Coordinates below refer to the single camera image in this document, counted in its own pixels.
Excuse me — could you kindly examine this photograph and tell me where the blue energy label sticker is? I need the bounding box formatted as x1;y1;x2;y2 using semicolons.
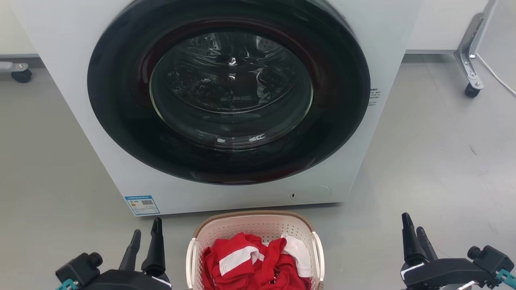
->
124;195;160;216

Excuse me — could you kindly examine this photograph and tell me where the short grey metal frame foot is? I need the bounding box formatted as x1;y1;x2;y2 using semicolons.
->
0;62;29;73

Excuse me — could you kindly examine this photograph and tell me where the tall grey metal frame leg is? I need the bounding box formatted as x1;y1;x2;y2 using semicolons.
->
454;0;498;90

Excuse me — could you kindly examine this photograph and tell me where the cream perforated laundry basket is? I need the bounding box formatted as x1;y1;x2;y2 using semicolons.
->
185;210;325;290

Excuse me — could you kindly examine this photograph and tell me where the white cabinet panel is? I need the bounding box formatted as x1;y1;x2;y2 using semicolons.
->
0;0;41;59
405;0;490;54

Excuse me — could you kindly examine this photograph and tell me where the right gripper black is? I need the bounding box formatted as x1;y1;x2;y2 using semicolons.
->
400;213;500;290

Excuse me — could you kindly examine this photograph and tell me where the thin white cable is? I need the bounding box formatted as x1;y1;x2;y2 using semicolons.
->
476;52;516;97

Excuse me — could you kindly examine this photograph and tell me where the white front-load washing machine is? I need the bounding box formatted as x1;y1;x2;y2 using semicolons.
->
11;0;422;217

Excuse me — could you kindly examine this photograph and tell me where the black round washer door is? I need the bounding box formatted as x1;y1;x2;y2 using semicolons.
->
87;0;371;186

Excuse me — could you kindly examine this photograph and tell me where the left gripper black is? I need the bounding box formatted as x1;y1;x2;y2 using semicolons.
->
83;218;172;290

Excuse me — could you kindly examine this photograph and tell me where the red garment with white stripe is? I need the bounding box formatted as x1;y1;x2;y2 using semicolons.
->
201;232;313;290

